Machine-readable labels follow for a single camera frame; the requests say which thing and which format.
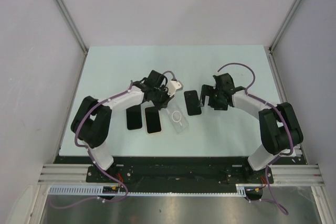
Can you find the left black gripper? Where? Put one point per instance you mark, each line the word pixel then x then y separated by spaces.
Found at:
pixel 164 104

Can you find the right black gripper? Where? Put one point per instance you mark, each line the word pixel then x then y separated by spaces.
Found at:
pixel 207 90

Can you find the black phone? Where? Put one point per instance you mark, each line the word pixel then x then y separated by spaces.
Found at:
pixel 192 103
pixel 152 120

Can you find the clear magsafe phone case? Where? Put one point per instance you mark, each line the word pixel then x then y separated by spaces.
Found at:
pixel 176 117

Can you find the black silicone phone case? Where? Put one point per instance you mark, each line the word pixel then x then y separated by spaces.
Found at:
pixel 134 118

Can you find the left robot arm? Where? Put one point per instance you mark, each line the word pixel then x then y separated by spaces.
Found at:
pixel 92 121

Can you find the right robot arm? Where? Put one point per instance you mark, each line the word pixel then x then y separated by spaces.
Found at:
pixel 280 130

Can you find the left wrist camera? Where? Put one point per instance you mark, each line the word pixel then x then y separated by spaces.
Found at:
pixel 173 87

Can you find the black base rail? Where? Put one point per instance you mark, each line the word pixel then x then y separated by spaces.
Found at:
pixel 176 174

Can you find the white slotted cable duct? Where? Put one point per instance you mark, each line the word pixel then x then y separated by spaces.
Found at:
pixel 86 190

